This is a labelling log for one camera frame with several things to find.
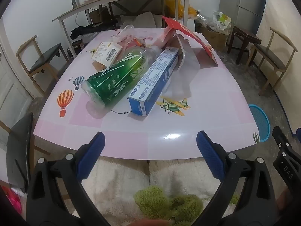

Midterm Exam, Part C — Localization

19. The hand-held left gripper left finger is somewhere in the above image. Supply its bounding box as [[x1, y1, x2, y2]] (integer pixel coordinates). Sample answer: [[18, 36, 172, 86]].
[[25, 131, 111, 226]]

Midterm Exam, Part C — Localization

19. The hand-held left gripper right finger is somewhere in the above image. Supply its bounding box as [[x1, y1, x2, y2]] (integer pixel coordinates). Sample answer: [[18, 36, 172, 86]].
[[196, 131, 279, 226]]

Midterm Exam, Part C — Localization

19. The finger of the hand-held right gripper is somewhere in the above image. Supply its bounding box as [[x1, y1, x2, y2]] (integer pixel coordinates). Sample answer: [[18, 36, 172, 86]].
[[272, 125, 293, 151]]

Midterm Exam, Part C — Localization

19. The blue plastic basket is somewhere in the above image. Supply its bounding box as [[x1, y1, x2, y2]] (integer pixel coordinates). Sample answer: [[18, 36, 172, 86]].
[[249, 104, 271, 143]]

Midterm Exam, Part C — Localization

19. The green plastic bottle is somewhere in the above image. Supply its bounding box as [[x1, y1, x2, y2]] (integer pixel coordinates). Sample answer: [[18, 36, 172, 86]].
[[81, 46, 163, 106]]

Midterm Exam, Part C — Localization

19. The clear plastic container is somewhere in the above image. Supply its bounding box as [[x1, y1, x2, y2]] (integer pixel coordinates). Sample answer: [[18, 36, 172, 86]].
[[162, 34, 204, 98]]

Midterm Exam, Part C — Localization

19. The red paper bag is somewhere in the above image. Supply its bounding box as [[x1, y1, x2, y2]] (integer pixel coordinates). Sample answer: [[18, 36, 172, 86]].
[[162, 16, 219, 67]]

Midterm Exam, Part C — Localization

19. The black flat panel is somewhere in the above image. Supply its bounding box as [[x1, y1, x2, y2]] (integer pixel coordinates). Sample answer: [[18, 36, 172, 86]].
[[7, 112, 35, 193]]

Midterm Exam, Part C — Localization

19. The wooden chair dark seat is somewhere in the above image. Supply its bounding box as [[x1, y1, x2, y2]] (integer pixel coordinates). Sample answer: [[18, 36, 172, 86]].
[[246, 27, 297, 96], [16, 35, 70, 96]]

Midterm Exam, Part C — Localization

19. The blue toothpaste box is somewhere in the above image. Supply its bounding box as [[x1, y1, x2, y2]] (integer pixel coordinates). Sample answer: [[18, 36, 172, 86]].
[[128, 47, 180, 116]]

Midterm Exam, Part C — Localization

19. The pink plastic bag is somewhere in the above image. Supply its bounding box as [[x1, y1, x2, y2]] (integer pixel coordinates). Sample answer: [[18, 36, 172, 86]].
[[0, 185, 26, 226]]

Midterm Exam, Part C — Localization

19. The white labelled packet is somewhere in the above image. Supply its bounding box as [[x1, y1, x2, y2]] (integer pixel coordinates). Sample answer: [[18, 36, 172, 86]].
[[91, 41, 123, 67]]

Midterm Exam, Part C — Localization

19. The white panelled door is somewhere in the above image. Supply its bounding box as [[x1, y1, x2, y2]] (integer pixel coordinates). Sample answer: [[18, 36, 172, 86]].
[[0, 45, 33, 151]]

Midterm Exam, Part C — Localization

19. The dark wooden stool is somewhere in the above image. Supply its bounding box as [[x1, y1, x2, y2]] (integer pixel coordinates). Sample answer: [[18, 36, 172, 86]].
[[227, 25, 262, 64]]

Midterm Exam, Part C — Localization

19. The white mattress blue edge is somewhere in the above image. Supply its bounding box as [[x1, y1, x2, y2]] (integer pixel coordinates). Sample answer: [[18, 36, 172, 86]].
[[257, 0, 301, 132]]

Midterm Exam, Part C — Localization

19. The black cloth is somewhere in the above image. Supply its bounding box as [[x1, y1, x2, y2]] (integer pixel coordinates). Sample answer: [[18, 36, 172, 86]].
[[70, 24, 100, 40]]

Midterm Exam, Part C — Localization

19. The clear plastic bag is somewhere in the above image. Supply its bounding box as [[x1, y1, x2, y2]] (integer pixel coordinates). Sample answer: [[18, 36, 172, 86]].
[[110, 25, 151, 50]]

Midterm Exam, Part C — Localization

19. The white cabinet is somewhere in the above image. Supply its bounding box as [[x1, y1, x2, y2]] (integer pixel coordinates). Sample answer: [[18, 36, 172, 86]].
[[182, 18, 196, 32]]

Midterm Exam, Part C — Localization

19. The white plastic bag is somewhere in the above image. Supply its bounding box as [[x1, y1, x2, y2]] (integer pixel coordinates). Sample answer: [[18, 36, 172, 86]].
[[210, 11, 233, 31]]

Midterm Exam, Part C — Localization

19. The small brown cardboard box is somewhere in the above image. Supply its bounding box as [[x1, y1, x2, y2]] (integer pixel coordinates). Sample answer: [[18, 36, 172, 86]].
[[89, 7, 109, 24]]

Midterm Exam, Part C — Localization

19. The grey refrigerator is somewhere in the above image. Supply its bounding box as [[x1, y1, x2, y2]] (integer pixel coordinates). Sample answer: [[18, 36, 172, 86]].
[[235, 0, 269, 37]]

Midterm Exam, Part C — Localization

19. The open cardboard box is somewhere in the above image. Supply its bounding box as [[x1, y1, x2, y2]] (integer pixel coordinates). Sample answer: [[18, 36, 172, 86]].
[[120, 12, 165, 30]]

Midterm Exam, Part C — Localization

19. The yellow plastic bag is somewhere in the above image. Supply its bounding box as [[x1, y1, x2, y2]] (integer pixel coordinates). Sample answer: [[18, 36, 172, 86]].
[[164, 0, 197, 20]]

